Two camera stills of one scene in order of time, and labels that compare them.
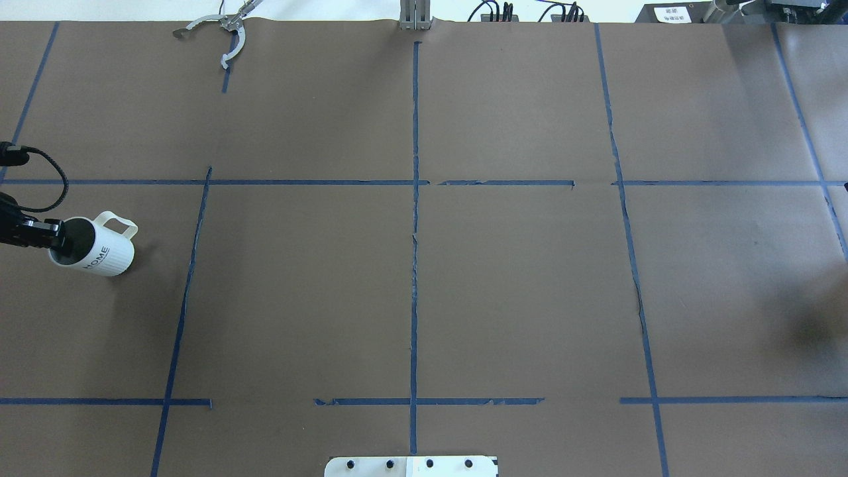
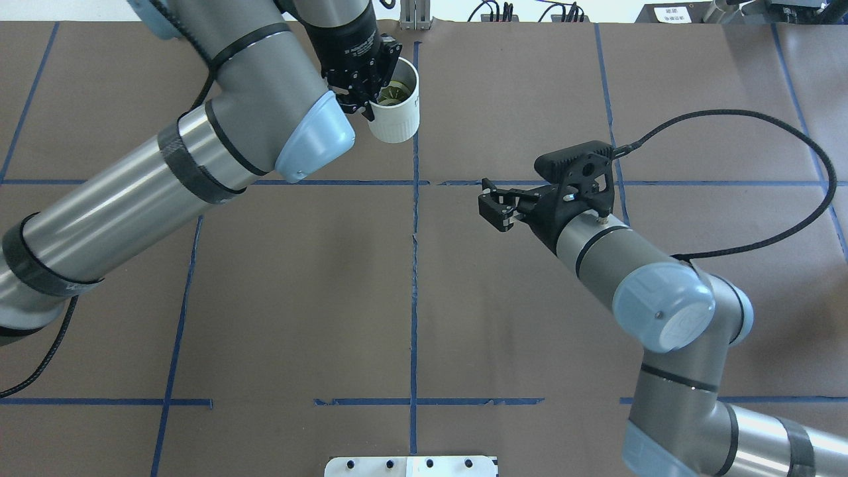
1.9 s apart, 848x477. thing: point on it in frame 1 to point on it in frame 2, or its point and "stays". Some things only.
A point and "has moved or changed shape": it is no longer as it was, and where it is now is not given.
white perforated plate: [412, 466] stays
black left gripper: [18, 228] to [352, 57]
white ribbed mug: [100, 246] has moved or changed shape
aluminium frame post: [415, 14] stays
